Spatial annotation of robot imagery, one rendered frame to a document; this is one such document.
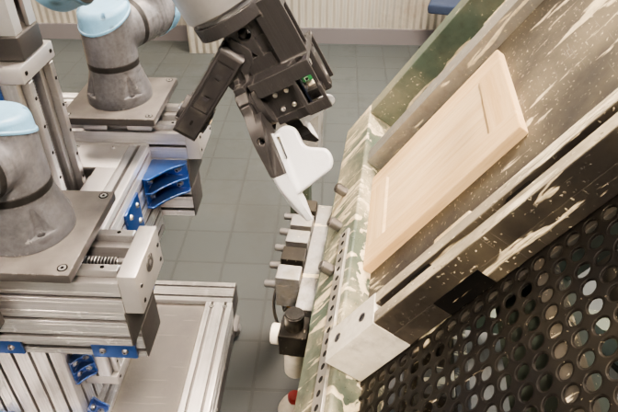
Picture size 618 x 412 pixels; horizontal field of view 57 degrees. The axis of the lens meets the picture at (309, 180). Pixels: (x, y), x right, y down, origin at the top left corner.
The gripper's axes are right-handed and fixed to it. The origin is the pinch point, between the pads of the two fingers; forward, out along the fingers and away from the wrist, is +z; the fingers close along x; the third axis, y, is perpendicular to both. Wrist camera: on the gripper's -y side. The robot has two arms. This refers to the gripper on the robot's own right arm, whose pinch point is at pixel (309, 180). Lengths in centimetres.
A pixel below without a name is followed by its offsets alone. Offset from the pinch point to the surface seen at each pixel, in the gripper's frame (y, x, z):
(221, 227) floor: -103, 146, 95
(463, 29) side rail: 23, 88, 30
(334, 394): -15.7, 1.7, 38.2
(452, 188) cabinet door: 10.5, 28.8, 29.7
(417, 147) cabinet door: 5, 54, 35
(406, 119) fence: 4, 66, 34
